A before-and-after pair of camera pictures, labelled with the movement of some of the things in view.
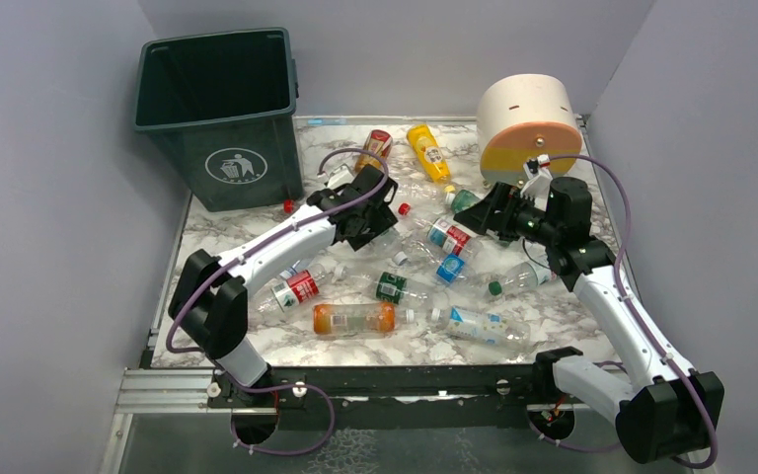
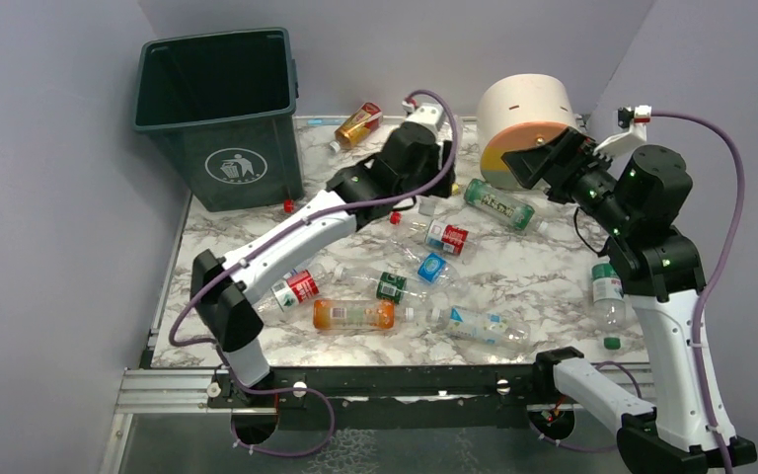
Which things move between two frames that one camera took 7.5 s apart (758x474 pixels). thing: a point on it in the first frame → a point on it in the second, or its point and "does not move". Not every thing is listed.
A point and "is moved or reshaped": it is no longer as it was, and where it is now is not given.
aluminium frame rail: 166,391 does not move
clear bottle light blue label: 484,326 does not move
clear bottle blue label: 451,269 is moved or reshaped
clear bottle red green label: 300,287 does not move
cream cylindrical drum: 521,117 does not move
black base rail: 362,398 does not move
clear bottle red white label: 442,233 is moved or reshaped
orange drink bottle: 358,317 does not move
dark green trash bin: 210,100 does not move
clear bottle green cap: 522,277 is moved or reshaped
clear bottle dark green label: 383,285 does not move
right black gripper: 501,213 → 568,161
